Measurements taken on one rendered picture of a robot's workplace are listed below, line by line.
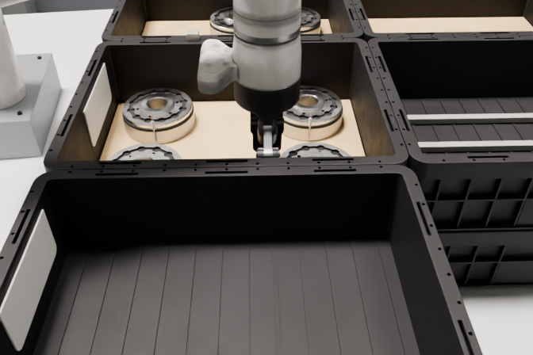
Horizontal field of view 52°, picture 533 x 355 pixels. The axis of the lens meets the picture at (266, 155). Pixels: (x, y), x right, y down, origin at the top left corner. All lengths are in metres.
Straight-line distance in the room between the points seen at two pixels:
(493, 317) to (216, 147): 0.43
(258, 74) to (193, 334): 0.27
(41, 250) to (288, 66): 0.31
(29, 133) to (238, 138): 0.39
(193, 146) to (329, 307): 0.32
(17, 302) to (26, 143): 0.52
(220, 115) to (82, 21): 0.74
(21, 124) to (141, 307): 0.50
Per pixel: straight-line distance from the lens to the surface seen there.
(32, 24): 1.54
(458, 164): 0.62
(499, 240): 0.73
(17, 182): 1.00
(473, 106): 0.92
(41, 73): 1.12
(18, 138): 1.02
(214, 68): 0.58
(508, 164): 0.65
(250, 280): 0.60
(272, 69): 0.57
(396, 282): 0.62
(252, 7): 0.54
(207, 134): 0.80
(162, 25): 1.13
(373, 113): 0.72
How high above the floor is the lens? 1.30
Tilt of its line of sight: 39 degrees down
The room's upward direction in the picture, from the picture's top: straight up
